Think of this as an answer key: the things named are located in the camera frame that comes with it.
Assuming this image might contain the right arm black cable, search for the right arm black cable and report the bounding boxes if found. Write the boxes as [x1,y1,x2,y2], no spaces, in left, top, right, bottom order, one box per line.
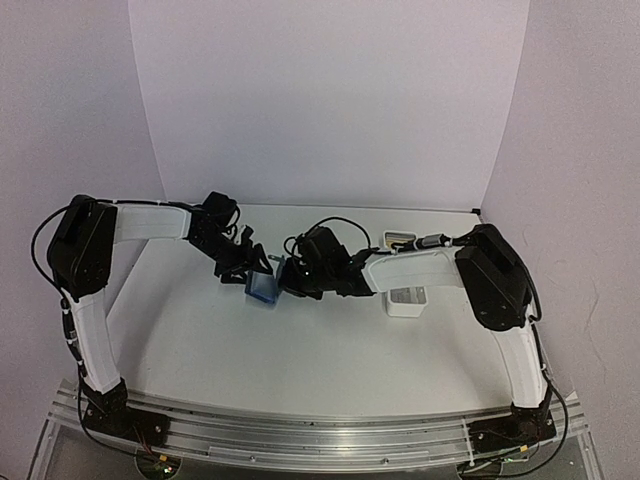
[284,215,374,261]

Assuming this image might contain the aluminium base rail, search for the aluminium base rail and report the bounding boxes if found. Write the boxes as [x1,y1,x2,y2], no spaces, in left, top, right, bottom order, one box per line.
[47,379,589,469]

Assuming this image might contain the blue card holder wallet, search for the blue card holder wallet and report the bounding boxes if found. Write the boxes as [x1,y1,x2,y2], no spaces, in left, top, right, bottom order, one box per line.
[245,255,286,307]

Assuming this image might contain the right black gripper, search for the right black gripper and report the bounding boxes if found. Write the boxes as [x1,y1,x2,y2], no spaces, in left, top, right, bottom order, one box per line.
[279,255,334,298]

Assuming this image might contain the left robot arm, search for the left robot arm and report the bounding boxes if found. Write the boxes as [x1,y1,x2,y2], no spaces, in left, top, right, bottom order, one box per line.
[47,192,273,449]

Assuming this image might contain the white plastic tray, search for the white plastic tray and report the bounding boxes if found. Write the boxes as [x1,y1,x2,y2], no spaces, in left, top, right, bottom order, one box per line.
[382,230,428,318]

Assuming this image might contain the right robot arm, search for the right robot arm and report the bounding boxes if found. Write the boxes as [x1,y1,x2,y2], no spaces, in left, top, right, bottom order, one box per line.
[278,224,555,452]

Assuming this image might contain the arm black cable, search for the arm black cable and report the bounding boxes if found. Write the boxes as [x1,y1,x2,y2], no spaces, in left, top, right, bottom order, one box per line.
[284,215,374,261]
[27,199,116,281]

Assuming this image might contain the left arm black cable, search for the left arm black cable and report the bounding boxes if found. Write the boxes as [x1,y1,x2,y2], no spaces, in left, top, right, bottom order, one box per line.
[27,199,116,281]

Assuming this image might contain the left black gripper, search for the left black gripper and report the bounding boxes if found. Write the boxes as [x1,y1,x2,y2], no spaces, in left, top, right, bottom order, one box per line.
[190,229,272,283]

